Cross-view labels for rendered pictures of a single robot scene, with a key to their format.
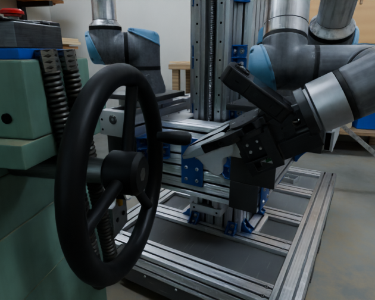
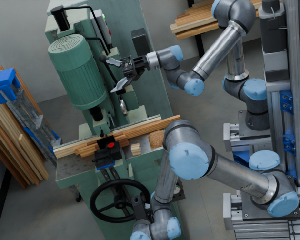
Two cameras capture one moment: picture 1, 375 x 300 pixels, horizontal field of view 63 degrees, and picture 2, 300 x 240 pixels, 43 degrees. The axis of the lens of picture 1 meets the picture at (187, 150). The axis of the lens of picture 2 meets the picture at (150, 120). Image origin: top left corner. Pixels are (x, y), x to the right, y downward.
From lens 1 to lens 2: 175 cm
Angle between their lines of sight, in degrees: 72
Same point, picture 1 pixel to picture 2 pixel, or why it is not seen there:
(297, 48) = (154, 205)
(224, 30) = (273, 125)
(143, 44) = (246, 99)
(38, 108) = (102, 179)
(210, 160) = not seen: hidden behind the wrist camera
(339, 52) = (155, 218)
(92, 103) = (94, 193)
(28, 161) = not seen: hidden behind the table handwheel
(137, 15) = not seen: outside the picture
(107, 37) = (230, 85)
